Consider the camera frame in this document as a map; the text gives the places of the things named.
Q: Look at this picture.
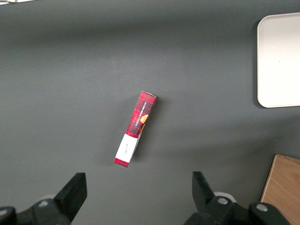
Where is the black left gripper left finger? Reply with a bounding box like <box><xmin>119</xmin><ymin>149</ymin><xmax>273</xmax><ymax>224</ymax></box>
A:
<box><xmin>0</xmin><ymin>172</ymin><xmax>88</xmax><ymax>225</ymax></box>

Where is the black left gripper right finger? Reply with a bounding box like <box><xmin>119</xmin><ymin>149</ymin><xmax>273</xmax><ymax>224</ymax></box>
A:
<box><xmin>184</xmin><ymin>171</ymin><xmax>293</xmax><ymax>225</ymax></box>

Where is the oak wooden drawer cabinet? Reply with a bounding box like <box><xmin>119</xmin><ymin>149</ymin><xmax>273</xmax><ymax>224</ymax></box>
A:
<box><xmin>260</xmin><ymin>154</ymin><xmax>300</xmax><ymax>225</ymax></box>

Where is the red plaid shortbread box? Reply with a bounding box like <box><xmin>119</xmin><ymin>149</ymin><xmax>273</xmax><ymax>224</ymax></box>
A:
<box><xmin>113</xmin><ymin>90</ymin><xmax>158</xmax><ymax>169</ymax></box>

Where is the beige plastic tray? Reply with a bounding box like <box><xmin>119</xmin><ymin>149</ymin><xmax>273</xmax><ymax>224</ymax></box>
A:
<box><xmin>256</xmin><ymin>12</ymin><xmax>300</xmax><ymax>109</ymax></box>

